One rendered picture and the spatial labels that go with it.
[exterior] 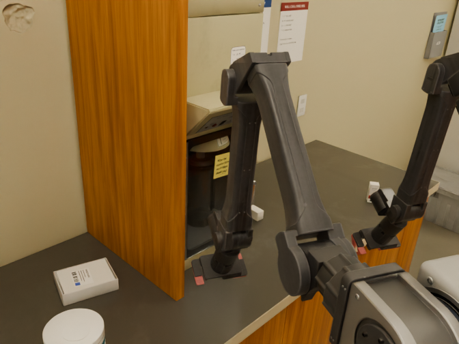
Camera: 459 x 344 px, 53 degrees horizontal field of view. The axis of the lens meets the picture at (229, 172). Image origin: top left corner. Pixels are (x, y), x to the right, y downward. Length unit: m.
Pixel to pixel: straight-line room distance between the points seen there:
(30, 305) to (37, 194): 0.36
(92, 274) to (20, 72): 0.62
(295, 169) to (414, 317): 0.29
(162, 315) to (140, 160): 0.44
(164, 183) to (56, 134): 0.47
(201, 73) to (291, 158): 0.57
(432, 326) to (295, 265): 0.21
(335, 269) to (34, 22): 1.11
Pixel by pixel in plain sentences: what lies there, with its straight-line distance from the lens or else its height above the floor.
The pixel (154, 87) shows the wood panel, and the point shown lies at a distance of 1.15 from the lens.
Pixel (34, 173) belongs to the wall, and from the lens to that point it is 1.57.
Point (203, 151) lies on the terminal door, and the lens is 1.32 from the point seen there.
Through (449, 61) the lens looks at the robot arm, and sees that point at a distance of 1.15.
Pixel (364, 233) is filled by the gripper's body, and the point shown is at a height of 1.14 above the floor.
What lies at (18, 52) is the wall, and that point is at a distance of 1.45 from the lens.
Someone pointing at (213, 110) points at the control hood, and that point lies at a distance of 1.15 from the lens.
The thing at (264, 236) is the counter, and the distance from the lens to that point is 1.68.
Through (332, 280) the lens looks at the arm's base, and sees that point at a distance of 0.64.
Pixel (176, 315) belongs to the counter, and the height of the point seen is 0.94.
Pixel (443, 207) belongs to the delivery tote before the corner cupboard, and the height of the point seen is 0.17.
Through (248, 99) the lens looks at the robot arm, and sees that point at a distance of 0.90.
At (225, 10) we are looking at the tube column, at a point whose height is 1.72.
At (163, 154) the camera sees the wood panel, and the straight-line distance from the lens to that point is 1.18.
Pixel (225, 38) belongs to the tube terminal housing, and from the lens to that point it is 1.29.
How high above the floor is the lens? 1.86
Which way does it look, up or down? 25 degrees down
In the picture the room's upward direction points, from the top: 3 degrees clockwise
